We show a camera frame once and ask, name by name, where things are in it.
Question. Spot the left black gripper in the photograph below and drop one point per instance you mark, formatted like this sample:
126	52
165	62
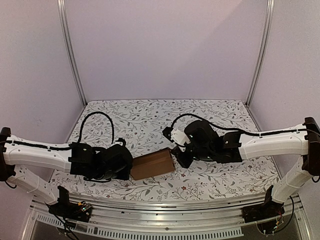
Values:
125	175

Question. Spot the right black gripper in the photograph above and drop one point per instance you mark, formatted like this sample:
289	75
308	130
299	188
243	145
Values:
184	155

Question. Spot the brown cardboard paper box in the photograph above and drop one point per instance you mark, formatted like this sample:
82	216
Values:
152	164

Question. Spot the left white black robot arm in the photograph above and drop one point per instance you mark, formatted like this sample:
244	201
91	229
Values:
17	154

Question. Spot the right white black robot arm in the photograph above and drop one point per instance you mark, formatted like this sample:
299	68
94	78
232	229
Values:
302	140

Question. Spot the floral patterned table mat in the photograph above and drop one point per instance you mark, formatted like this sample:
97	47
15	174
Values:
140	123

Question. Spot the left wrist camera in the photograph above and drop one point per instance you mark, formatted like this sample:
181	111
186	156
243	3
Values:
121	141

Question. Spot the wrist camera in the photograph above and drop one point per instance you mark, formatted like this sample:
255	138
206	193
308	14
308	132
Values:
121	141
176	136

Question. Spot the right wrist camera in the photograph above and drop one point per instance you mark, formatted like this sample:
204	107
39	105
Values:
176	136

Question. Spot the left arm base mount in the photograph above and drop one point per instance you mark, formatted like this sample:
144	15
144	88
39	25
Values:
80	211

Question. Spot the aluminium front rail frame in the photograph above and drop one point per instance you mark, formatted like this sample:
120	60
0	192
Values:
216	219

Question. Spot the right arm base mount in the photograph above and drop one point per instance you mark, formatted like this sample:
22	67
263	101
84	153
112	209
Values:
265	210

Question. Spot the right aluminium corner post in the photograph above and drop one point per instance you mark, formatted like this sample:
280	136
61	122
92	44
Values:
262	51

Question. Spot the aluminium corner post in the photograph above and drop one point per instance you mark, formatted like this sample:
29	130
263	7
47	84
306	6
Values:
61	5
262	51

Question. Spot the left aluminium corner post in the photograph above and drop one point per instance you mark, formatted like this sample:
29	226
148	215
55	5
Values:
61	5

